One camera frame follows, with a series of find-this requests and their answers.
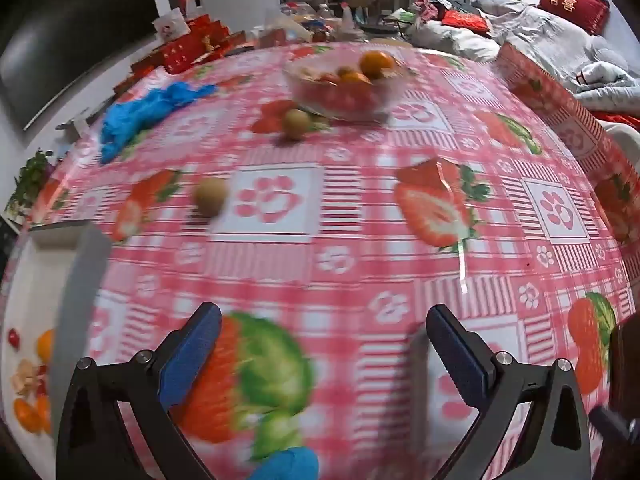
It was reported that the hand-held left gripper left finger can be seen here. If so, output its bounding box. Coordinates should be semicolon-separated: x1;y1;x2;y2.
56;302;223;480

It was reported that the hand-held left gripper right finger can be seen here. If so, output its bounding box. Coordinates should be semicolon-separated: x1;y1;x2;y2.
425;304;593;480

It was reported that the white and grey tray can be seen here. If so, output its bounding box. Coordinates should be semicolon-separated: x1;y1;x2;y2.
0;221;113;466

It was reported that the blue glove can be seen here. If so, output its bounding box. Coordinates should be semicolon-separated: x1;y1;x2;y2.
252;447;321;480

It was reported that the strawberry print tablecloth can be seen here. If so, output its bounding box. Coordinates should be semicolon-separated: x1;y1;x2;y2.
0;42;640;480

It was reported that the tan longan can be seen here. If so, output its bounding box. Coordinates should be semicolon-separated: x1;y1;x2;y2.
282;108;313;141
193;176;231;218

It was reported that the green potted plant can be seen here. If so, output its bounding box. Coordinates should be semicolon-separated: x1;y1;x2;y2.
10;150;51;211

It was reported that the pile of blue gloves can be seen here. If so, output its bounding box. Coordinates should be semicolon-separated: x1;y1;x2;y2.
100;81;218;165

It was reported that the small white cardboard box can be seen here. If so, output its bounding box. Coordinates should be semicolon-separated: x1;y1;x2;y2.
55;110;96;141

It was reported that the clear glass bowl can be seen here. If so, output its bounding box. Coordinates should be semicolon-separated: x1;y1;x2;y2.
282;50;401;122

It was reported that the stack of red gift boxes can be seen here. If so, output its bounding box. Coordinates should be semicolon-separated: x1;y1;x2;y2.
130;15;251;76

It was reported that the large orange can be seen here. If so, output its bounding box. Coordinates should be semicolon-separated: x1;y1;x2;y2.
359;50;396;80

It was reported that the white blanket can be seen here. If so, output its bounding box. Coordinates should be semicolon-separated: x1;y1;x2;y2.
572;60;640;108

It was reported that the grey bedding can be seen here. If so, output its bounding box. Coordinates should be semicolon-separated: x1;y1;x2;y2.
410;0;640;111

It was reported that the white bag with red print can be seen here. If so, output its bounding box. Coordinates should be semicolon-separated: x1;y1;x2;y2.
152;8;188;41

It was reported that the red folded cloth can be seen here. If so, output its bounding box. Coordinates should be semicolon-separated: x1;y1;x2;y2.
442;9;491;33

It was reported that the clear plastic bag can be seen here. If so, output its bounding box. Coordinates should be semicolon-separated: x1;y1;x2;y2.
262;12;313;43

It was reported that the pile of colourful clothes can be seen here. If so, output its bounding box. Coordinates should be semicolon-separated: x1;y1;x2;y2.
412;0;453;18

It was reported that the red embroidered pillow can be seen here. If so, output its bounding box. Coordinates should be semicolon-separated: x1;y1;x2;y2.
537;0;611;36

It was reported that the black wall television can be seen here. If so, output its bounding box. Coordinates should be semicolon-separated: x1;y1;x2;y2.
0;0;166;131

